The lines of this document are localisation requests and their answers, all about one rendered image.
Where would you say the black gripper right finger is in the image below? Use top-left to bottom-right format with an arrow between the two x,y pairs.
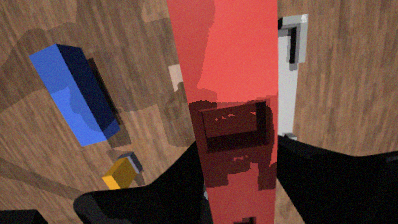
277,135 -> 398,224

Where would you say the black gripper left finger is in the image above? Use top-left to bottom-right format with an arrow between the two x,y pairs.
73,140 -> 204,224

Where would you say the blue rectangular block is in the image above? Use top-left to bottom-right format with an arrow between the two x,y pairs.
28,44 -> 121,146

